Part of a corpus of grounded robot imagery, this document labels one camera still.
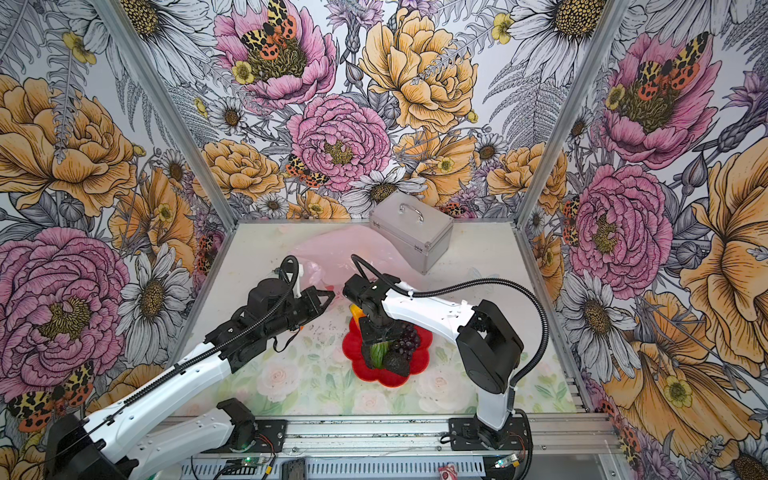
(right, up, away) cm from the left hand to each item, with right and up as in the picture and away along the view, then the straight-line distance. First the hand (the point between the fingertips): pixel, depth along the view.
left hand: (335, 302), depth 76 cm
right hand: (+11, -13, +5) cm, 18 cm away
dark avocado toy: (+16, -16, +1) cm, 22 cm away
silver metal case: (+24, +18, +23) cm, 38 cm away
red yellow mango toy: (+4, -5, +11) cm, 13 cm away
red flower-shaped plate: (+22, -18, +6) cm, 29 cm away
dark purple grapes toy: (+19, -13, +10) cm, 25 cm away
